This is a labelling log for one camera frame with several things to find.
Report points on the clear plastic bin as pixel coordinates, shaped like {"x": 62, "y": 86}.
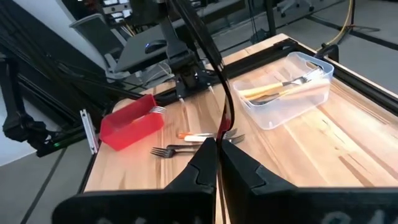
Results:
{"x": 280, "y": 115}

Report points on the white office chair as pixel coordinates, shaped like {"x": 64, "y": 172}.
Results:
{"x": 292, "y": 4}

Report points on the silver aluminium bracket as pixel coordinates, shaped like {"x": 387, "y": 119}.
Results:
{"x": 90, "y": 133}

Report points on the black device with green light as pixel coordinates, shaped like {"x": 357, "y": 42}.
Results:
{"x": 18, "y": 124}

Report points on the black floor box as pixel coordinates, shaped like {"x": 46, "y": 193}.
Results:
{"x": 260, "y": 36}

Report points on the grey office chair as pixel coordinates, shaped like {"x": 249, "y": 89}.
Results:
{"x": 96, "y": 37}

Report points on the black tripod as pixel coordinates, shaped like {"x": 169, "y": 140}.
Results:
{"x": 353, "y": 12}

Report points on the black computer mouse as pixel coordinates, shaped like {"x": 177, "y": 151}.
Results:
{"x": 155, "y": 46}

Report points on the pink plastic bin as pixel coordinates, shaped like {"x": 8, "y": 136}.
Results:
{"x": 130, "y": 130}

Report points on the grey desk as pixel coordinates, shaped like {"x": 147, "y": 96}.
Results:
{"x": 136, "y": 53}

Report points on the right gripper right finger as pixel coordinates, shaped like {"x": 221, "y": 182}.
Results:
{"x": 264, "y": 205}

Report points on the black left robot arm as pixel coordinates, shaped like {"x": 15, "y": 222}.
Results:
{"x": 186, "y": 62}

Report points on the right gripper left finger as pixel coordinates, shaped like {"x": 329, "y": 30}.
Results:
{"x": 186, "y": 205}

